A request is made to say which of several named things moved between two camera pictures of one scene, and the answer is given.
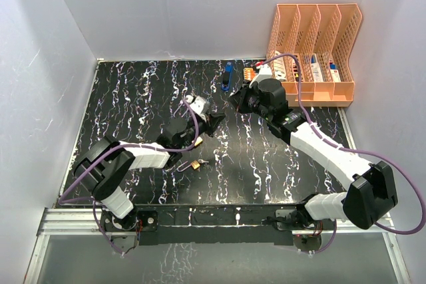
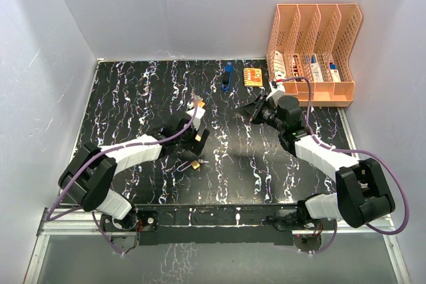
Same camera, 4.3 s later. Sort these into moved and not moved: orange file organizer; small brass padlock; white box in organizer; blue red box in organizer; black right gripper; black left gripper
Moved: black right gripper; black left gripper
Not moved: small brass padlock; white box in organizer; orange file organizer; blue red box in organizer
